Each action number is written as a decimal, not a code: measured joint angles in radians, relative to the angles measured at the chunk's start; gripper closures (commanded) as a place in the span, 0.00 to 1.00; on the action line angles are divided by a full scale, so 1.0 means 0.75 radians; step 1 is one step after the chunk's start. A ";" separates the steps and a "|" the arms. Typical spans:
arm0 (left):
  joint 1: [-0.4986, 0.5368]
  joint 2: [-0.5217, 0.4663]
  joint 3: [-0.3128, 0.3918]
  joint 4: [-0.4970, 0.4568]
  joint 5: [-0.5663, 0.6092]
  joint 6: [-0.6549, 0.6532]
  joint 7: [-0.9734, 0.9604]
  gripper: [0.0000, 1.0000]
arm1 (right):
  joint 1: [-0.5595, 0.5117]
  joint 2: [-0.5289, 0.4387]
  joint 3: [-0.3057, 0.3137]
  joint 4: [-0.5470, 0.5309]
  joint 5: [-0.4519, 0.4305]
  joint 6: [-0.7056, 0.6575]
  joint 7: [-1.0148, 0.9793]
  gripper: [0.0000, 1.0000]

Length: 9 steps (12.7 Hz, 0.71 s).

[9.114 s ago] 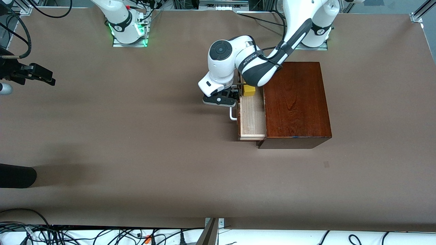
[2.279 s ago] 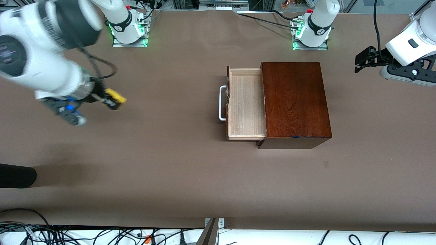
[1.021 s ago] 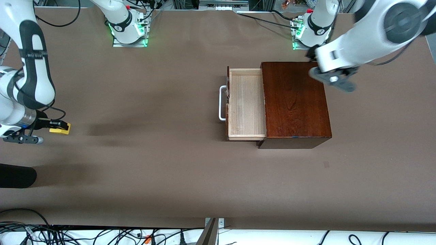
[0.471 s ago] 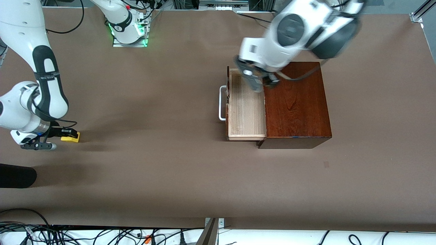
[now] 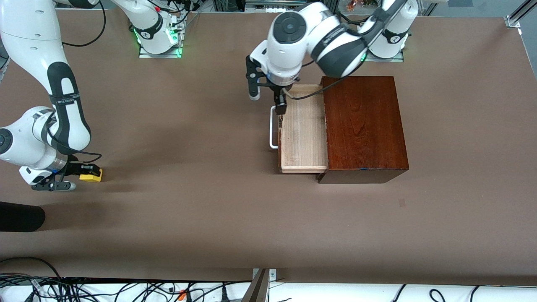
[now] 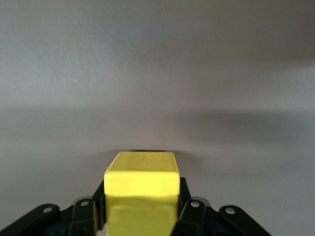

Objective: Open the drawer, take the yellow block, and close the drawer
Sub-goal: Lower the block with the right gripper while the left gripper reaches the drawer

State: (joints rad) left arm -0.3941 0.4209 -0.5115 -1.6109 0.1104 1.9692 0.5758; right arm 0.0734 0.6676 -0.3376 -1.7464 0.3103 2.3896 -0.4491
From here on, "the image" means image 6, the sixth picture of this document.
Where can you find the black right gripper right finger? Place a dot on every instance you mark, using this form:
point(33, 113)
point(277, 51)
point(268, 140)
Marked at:
point(194, 218)

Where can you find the yellow block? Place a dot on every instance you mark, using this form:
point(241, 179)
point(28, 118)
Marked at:
point(141, 186)

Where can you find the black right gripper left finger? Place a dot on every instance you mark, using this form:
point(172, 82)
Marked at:
point(83, 216)

